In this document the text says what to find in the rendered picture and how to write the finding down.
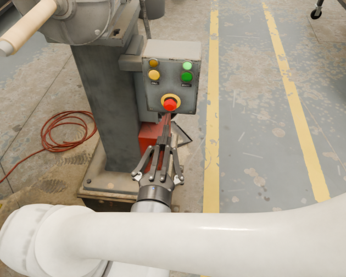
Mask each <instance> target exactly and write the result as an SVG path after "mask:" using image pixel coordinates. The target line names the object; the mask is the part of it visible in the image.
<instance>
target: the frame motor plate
mask: <svg viewBox="0 0 346 277"><path fill-rule="evenodd" d="M140 10H141V7H140V3H139V0H131V2H130V3H129V4H128V3H127V5H126V6H125V8H124V10H123V11H122V13H121V15H120V17H119V19H118V21H117V22H116V24H115V26H114V28H113V30H112V31H111V33H110V35H109V37H108V39H107V40H104V39H98V40H96V41H94V42H92V43H89V44H87V45H93V46H110V47H124V45H125V43H126V41H127V38H128V36H129V34H130V32H131V30H132V27H133V25H134V23H135V21H136V19H137V17H138V14H139V12H140ZM44 36H45V35H44ZM45 39H46V41H47V42H48V43H60V42H57V41H55V40H52V39H50V38H49V37H47V36H45Z"/></svg>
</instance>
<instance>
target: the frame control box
mask: <svg viewBox="0 0 346 277"><path fill-rule="evenodd" d="M202 45H203V44H202V43H201V42H192V41H173V40H154V39H148V40H147V42H146V45H145V48H144V50H143V53H142V56H141V60H142V70H143V80H144V90H145V97H146V106H147V111H150V112H160V115H162V116H164V115H165V113H177V114H191V115H195V114H196V112H197V100H198V89H199V78H200V70H201V67H200V66H201V63H202V61H201V60H202ZM151 58H156V59H157V60H158V61H159V66H158V67H157V68H152V67H150V66H149V64H148V61H149V59H151ZM185 60H190V61H191V62H192V63H193V68H192V69H191V70H184V68H183V67H182V63H183V62H184V61H185ZM151 70H156V71H158V72H159V74H160V76H159V78H158V79H156V80H154V79H151V78H150V77H149V72H150V71H151ZM185 72H188V73H191V74H192V80H191V81H189V82H185V81H183V80H182V78H181V76H182V74H183V73H185ZM168 99H173V100H174V101H175V102H176V104H177V107H176V109H175V110H173V111H168V110H166V109H165V108H164V106H163V105H164V102H165V101H166V100H168Z"/></svg>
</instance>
